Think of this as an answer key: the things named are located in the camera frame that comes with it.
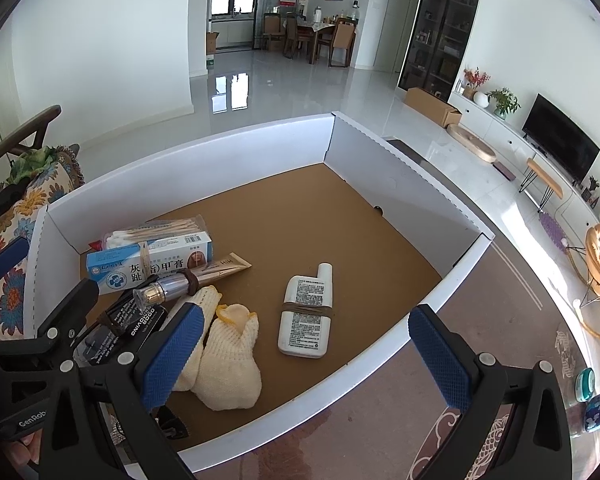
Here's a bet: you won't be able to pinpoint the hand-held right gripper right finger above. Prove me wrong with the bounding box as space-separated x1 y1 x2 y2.
407 304 573 480

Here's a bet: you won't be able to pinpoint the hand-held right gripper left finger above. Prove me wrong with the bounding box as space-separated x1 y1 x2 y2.
42 302 206 480

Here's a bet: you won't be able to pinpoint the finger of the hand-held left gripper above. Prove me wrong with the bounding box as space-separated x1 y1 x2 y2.
0 235 31 286
35 277 101 356

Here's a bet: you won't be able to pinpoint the black printed carton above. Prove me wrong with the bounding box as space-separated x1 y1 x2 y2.
72 300 168 368

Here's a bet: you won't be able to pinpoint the cream knitted mitt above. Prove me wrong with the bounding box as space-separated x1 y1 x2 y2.
172 285 223 393
192 303 262 411

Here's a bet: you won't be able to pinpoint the silver sparkly hair clip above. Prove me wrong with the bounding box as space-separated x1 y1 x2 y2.
107 405 191 443

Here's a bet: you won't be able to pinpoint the blue and white medicine carton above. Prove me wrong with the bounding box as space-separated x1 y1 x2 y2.
86 232 215 296

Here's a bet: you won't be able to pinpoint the beige tube with clear cap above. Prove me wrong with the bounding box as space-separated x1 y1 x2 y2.
132 251 253 306

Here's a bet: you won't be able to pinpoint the pack of cotton swabs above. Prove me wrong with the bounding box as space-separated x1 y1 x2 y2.
86 215 207 253

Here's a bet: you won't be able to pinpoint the white bottle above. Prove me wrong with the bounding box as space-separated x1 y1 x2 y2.
277 262 336 359

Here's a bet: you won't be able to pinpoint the teal round container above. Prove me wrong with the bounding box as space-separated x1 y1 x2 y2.
574 367 596 403

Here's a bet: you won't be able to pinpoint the person's left hand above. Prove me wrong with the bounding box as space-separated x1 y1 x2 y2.
2 432 46 480

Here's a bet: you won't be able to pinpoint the wooden chair with floral cushion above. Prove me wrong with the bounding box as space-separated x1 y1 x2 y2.
0 145 86 341

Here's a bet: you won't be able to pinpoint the dark wooden chair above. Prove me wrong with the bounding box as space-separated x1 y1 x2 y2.
0 105 63 196

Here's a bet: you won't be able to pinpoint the purple round mat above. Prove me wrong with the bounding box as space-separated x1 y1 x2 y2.
539 211 567 248

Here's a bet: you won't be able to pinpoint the wooden bench with metal legs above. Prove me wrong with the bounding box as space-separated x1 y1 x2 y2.
519 157 564 211

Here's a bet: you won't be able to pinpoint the round wooden board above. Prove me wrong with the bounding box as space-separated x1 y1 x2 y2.
446 124 497 163

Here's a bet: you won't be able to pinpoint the white television cabinet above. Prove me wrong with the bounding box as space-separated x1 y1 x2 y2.
447 92 600 241

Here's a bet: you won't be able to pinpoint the black television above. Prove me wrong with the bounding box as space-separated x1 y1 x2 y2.
522 93 600 183

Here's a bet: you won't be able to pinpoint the brown cardboard box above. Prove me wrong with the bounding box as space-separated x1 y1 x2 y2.
404 87 463 128

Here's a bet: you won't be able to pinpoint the green potted plant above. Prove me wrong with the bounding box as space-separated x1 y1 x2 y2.
486 87 522 120

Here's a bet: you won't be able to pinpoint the red flowers in vase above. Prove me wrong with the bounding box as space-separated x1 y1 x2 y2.
462 67 491 101

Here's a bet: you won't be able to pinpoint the dark glass display cabinet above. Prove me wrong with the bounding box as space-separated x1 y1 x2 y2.
397 0 486 103

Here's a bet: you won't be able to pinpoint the white interior door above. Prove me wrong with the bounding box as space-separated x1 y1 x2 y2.
375 0 415 73

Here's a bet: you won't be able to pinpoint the dining table with chairs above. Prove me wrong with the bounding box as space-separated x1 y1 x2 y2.
262 10 358 68

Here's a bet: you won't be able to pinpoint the glass sliding door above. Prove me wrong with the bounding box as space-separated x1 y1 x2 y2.
210 0 311 51

